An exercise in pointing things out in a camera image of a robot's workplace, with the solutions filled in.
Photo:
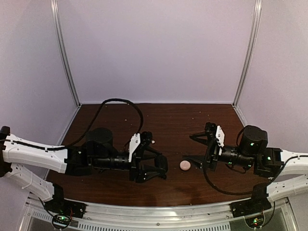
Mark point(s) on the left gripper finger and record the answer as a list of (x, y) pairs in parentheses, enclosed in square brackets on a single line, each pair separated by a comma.
[(149, 172), (151, 153)]

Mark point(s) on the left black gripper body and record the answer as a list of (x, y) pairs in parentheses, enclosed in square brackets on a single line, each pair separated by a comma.
[(134, 172)]

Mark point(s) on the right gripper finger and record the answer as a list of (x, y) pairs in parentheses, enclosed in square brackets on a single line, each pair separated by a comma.
[(199, 138), (196, 160)]

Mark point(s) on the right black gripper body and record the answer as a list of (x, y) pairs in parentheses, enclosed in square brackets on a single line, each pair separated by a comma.
[(213, 154)]

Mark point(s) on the black earbud charging case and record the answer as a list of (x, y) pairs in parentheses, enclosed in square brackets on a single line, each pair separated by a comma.
[(161, 162)]

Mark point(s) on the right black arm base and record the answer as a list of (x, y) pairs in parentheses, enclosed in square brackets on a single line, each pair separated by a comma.
[(256, 204)]

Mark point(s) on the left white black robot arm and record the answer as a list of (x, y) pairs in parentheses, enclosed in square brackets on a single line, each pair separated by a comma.
[(96, 153)]

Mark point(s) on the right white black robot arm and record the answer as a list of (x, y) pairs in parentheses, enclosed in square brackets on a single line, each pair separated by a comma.
[(251, 151)]

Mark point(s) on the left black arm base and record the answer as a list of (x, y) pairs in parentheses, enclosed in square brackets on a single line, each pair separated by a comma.
[(58, 204)]

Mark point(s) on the round white case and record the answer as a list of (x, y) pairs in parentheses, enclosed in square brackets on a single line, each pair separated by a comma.
[(185, 165)]

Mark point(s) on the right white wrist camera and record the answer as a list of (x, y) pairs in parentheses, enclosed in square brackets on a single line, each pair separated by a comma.
[(220, 136)]

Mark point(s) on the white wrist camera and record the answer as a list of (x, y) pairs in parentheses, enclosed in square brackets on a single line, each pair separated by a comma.
[(133, 144), (220, 136)]

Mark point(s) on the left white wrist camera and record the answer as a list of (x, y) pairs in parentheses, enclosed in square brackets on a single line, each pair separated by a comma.
[(133, 144)]

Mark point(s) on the front aluminium rail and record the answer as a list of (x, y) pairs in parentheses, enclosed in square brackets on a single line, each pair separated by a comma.
[(210, 217)]

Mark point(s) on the right aluminium frame post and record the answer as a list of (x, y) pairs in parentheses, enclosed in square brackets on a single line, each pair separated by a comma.
[(257, 12)]

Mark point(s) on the aluminium frame post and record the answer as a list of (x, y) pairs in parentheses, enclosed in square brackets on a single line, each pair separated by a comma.
[(257, 12), (62, 50)]

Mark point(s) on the left aluminium frame post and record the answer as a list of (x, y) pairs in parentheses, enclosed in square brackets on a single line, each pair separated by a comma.
[(62, 50)]

